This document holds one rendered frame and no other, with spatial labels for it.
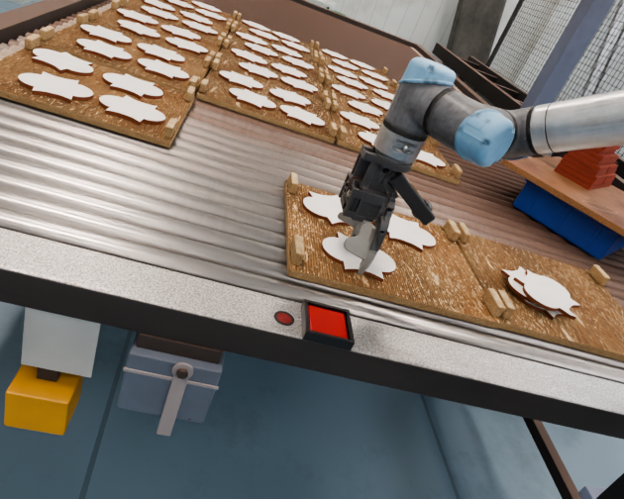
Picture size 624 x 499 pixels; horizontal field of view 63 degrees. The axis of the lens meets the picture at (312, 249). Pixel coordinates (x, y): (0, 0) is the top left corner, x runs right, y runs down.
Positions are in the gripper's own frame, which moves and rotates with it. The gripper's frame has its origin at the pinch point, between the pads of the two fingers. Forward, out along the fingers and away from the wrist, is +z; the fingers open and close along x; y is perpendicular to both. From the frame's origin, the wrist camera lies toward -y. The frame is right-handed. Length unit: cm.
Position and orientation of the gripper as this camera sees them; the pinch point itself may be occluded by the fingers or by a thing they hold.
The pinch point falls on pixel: (359, 254)
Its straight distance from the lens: 94.2
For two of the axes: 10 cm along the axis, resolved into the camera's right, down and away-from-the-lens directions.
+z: -3.3, 8.1, 4.9
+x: 0.6, 5.4, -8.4
